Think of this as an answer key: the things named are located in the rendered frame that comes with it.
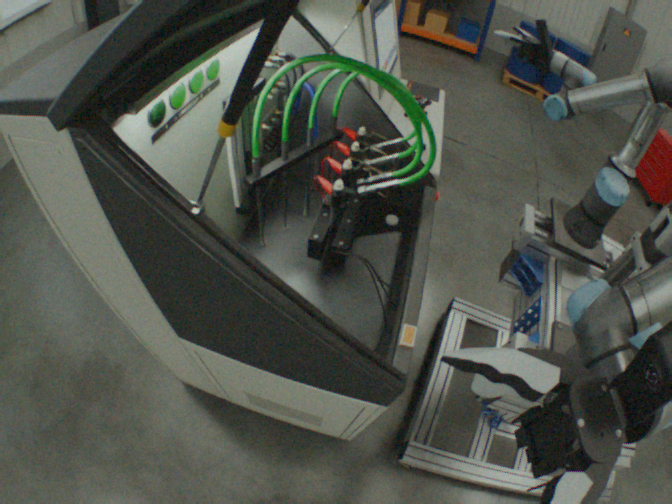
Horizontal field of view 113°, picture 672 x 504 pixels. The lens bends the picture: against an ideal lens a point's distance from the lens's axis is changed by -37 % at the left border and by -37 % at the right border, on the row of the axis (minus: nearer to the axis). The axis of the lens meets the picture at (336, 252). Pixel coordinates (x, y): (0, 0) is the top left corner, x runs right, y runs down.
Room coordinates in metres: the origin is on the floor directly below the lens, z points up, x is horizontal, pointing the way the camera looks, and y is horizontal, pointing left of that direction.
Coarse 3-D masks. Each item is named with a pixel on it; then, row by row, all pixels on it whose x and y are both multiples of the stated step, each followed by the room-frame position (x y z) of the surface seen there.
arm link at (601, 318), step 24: (600, 288) 0.23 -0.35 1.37; (624, 288) 0.21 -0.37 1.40; (648, 288) 0.20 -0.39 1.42; (576, 312) 0.21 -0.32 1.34; (600, 312) 0.19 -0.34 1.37; (624, 312) 0.18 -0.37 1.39; (648, 312) 0.17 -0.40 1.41; (576, 336) 0.18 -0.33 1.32; (600, 336) 0.16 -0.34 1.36; (624, 336) 0.15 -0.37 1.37; (600, 360) 0.13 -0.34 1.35
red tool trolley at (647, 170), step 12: (660, 132) 3.16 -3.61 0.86; (660, 144) 3.05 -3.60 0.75; (648, 156) 3.11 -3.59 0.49; (660, 156) 2.95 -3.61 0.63; (636, 168) 3.16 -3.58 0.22; (648, 168) 3.01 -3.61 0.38; (660, 168) 2.85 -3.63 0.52; (648, 180) 2.90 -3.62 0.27; (660, 180) 2.76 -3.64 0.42; (648, 192) 2.81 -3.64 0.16; (660, 192) 2.68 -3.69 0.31; (648, 204) 2.72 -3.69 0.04; (660, 204) 2.80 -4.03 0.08
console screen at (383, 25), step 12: (384, 0) 1.33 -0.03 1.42; (372, 12) 1.10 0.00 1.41; (384, 12) 1.30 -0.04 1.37; (372, 24) 1.08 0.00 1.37; (384, 24) 1.27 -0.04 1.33; (384, 36) 1.25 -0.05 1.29; (384, 48) 1.22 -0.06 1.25; (396, 48) 1.52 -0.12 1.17; (384, 60) 1.20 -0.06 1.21; (396, 60) 1.49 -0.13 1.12
